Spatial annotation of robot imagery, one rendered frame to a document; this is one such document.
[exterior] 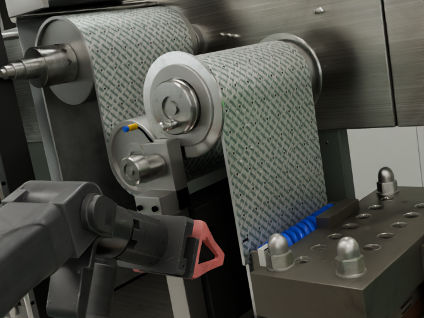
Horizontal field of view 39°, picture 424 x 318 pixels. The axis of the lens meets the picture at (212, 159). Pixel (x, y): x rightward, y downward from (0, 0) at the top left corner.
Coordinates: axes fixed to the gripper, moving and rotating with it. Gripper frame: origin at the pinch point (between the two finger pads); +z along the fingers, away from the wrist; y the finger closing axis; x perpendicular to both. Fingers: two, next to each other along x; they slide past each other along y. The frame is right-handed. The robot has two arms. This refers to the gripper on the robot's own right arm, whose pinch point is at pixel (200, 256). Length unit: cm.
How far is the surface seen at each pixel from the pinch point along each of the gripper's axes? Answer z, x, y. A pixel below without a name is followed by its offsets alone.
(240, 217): 6.4, 6.5, 0.2
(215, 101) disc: -3.3, 19.8, 0.7
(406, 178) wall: 268, 87, -94
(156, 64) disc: -6.5, 25.0, -8.7
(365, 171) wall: 266, 92, -119
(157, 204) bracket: -2.2, 6.1, -7.5
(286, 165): 15.1, 16.6, 0.4
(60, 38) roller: -9.1, 31.6, -30.3
